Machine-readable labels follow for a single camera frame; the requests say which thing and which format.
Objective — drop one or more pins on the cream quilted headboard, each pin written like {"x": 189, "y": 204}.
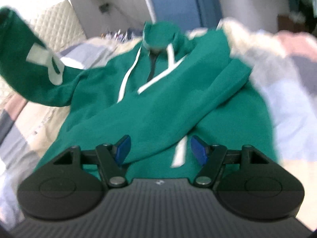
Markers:
{"x": 59, "y": 24}

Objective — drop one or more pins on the patchwork pastel bed quilt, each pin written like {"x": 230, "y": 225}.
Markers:
{"x": 283, "y": 71}

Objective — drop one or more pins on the brown wooden nightstand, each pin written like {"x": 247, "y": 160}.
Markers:
{"x": 286, "y": 24}

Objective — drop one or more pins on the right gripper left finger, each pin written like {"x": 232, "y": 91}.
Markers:
{"x": 74, "y": 182}

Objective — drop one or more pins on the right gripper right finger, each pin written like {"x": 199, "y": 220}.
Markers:
{"x": 247, "y": 182}

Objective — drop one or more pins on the blue curtain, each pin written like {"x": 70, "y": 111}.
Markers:
{"x": 210, "y": 12}

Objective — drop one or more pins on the black wall socket with cable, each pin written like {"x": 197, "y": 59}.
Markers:
{"x": 105, "y": 8}

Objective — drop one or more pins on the green hooded sweatshirt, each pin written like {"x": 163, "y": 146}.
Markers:
{"x": 167, "y": 89}

